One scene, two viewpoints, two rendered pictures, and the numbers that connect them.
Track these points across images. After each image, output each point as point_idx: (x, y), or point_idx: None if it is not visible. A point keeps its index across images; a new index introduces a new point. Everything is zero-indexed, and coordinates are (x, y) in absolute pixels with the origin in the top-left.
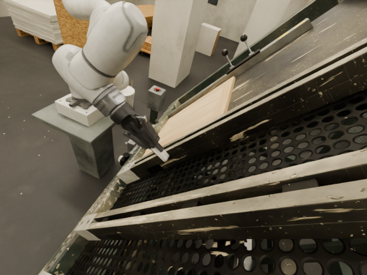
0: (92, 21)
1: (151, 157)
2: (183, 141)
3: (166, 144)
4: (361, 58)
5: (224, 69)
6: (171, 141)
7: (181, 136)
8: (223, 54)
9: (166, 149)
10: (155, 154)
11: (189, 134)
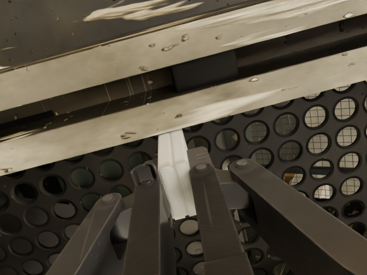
0: None
1: (19, 156)
2: (318, 82)
3: (101, 52)
4: None
5: None
6: (161, 39)
7: (252, 14)
8: None
9: (171, 117)
10: (48, 133)
11: (339, 19)
